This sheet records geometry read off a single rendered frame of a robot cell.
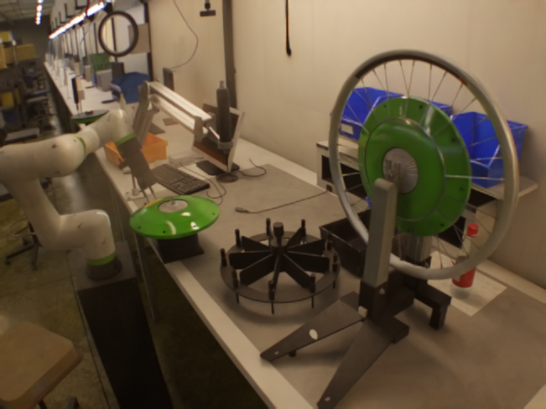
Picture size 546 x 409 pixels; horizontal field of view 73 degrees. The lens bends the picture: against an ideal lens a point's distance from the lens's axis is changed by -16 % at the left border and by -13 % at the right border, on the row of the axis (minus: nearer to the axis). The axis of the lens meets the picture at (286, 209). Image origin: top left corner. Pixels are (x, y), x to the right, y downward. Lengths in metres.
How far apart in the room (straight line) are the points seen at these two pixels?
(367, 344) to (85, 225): 1.06
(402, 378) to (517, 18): 1.07
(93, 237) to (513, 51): 1.55
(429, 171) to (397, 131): 0.11
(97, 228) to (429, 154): 1.17
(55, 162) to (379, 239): 0.91
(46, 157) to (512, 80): 1.42
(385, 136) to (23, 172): 1.01
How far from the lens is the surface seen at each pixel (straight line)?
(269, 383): 1.01
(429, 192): 0.90
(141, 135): 1.84
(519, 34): 1.41
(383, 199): 0.90
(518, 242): 1.51
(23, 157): 1.34
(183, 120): 1.50
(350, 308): 1.07
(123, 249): 1.87
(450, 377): 1.06
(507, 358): 1.16
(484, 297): 1.34
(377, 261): 0.96
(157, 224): 1.38
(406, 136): 0.90
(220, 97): 1.29
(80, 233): 1.61
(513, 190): 0.82
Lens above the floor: 1.67
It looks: 25 degrees down
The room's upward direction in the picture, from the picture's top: 2 degrees counter-clockwise
